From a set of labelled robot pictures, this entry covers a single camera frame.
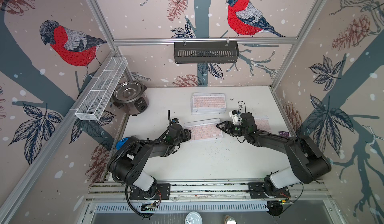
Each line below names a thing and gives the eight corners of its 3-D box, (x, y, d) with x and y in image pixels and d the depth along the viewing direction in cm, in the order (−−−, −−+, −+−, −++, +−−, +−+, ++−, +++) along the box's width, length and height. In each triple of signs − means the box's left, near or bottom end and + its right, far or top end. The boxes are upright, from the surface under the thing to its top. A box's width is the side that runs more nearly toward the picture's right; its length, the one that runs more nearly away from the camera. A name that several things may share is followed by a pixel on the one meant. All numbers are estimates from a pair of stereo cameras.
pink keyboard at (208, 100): (191, 110, 109) (191, 107, 106) (192, 95, 119) (191, 92, 116) (226, 110, 109) (227, 107, 106) (223, 95, 119) (224, 92, 116)
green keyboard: (191, 115, 105) (191, 113, 104) (191, 109, 109) (191, 107, 107) (226, 115, 105) (226, 113, 103) (225, 109, 108) (226, 107, 107)
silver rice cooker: (119, 116, 104) (108, 102, 92) (127, 96, 117) (119, 81, 104) (146, 116, 104) (139, 102, 92) (151, 96, 117) (146, 81, 104)
